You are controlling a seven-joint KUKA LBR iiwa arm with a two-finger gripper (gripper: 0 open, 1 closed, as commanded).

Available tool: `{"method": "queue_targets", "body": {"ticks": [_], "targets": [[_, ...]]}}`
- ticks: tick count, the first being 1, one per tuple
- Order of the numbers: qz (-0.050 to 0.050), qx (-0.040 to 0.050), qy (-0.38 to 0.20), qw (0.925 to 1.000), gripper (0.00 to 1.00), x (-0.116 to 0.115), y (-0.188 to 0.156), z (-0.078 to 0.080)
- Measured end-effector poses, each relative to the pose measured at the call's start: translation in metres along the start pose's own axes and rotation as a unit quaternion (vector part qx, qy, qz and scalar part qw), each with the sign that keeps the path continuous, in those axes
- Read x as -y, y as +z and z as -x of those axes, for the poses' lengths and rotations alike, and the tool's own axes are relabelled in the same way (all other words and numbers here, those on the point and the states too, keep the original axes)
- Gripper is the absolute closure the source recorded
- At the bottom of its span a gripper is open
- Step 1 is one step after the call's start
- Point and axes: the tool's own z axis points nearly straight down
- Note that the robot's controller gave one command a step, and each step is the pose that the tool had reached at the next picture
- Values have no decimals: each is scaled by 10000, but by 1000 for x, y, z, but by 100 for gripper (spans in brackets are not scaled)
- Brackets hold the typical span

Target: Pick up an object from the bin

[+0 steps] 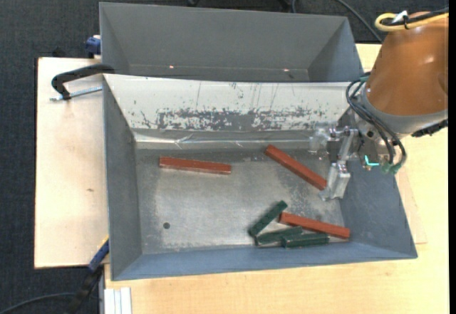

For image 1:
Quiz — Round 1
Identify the grey metal bin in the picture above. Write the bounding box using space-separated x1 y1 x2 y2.
98 1 418 281

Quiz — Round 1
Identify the dark green flat block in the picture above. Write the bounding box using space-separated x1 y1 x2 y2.
248 199 289 237
254 226 304 247
281 232 331 249

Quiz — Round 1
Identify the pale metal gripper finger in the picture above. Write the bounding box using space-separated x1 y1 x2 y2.
308 127 345 155
318 161 352 202

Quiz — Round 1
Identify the red-brown flat block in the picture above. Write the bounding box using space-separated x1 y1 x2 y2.
264 144 328 192
158 156 232 176
278 211 351 240

